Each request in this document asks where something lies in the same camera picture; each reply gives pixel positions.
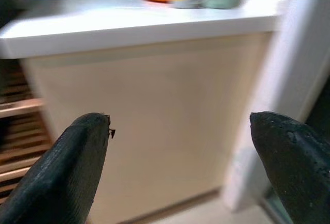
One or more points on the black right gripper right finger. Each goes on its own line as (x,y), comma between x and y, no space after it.
(296,167)

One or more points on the wooden slatted wine rack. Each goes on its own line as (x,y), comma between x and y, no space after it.
(18,110)

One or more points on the white fridge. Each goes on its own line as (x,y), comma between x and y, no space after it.
(313,40)

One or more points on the cream cabinet with white top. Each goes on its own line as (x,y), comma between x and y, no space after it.
(159,100)

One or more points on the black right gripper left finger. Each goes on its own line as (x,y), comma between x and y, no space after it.
(62,172)

